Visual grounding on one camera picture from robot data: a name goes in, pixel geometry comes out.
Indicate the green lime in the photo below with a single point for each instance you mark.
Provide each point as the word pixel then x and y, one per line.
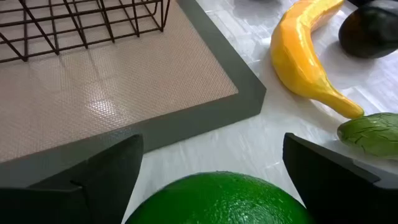
pixel 217 202

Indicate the dark grey tray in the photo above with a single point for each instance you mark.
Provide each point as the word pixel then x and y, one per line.
pixel 140 93

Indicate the dark avocado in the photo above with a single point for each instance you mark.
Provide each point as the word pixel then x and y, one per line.
pixel 370 34

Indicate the yellow banana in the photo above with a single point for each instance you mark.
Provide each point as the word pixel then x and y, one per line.
pixel 295 56

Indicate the green cucumber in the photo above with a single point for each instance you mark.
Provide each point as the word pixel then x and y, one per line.
pixel 373 135

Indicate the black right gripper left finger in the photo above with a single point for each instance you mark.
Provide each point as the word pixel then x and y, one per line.
pixel 93 193

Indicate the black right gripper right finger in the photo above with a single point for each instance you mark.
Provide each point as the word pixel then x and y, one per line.
pixel 335 193

